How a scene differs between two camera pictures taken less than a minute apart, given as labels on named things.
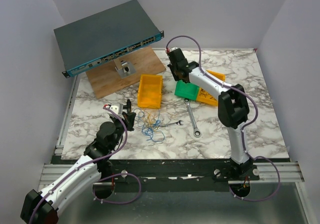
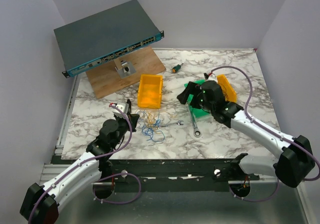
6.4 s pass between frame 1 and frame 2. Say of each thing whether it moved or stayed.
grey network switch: stayed
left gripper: stayed
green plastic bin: moved
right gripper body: moved
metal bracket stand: stayed
